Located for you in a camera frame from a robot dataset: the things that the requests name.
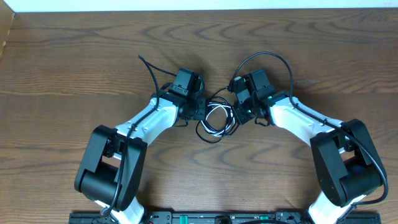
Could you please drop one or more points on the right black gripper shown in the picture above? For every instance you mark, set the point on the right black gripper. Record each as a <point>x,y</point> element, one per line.
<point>243,119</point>

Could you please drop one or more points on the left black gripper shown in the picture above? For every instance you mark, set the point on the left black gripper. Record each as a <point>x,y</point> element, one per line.
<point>202,114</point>

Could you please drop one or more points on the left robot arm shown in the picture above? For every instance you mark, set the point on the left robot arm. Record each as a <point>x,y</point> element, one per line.
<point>111,168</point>

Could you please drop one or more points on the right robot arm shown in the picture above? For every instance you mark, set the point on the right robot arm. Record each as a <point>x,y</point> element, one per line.
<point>347,164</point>

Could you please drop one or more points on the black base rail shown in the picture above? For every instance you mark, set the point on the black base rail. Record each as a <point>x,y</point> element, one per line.
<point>216,218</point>

